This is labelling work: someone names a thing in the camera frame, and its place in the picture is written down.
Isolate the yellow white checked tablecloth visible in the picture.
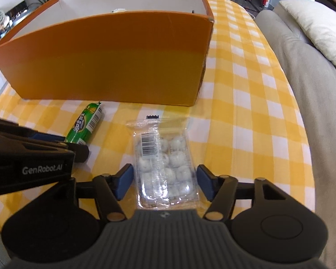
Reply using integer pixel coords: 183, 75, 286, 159
0, 0, 317, 230

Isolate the grey sofa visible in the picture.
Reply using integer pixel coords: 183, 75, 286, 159
254, 5, 336, 269

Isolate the cream cushion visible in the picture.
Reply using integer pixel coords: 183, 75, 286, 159
278, 0, 336, 82

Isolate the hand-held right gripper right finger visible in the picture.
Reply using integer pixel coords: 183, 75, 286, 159
196, 164, 298, 221

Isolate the orange cardboard box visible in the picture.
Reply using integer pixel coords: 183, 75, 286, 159
0, 0, 215, 107

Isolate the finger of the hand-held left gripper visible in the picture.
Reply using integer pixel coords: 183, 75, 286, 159
25, 142, 90, 163
0, 114, 68, 144

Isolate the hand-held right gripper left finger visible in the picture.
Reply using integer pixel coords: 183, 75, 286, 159
39, 164, 135, 222

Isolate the green yellow snack packet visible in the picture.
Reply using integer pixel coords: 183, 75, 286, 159
65, 101, 105, 145

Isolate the clear packet of white balls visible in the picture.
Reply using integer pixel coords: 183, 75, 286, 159
126, 115, 200, 210

